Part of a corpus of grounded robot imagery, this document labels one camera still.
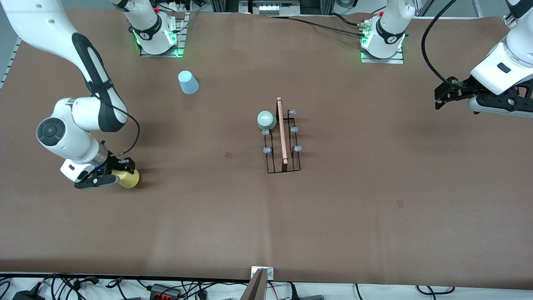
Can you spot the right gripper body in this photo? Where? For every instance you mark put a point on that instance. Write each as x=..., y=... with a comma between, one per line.
x=113, y=163

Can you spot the yellow plastic cup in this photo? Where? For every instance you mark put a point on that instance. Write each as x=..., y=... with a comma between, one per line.
x=131, y=180

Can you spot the green plastic cup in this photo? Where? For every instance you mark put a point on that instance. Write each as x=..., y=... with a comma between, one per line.
x=266, y=120

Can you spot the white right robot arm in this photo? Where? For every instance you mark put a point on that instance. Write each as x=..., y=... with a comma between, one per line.
x=70, y=125

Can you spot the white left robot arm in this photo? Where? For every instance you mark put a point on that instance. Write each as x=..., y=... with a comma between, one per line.
x=389, y=29

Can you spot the blue plastic cup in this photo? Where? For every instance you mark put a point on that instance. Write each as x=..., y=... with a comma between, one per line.
x=188, y=82

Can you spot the red black connector block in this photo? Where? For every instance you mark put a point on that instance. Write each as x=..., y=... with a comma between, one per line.
x=164, y=291

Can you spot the black power adapter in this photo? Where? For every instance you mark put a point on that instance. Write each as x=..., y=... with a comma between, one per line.
x=27, y=296

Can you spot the brown table cover sheet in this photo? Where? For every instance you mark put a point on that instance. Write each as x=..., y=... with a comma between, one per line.
x=266, y=229

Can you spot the white power strip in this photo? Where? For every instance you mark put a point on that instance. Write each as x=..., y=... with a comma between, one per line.
x=179, y=5

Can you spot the grey electrical box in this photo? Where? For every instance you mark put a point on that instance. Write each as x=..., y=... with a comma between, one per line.
x=270, y=8

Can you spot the black plug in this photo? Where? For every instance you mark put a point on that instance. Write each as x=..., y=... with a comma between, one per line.
x=293, y=293

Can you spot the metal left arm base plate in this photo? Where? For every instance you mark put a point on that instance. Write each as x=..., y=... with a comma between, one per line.
x=383, y=61

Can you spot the aluminium frame post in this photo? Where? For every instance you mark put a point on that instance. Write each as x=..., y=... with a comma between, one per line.
x=422, y=6

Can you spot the slotted aluminium rail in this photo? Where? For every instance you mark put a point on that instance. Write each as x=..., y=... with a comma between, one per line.
x=9, y=66

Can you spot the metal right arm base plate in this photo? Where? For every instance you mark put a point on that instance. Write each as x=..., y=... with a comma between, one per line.
x=182, y=46

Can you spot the small metal bracket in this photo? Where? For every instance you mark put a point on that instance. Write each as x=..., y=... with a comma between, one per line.
x=270, y=273

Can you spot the brown wedge post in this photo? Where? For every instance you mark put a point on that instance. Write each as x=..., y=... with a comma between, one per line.
x=256, y=289

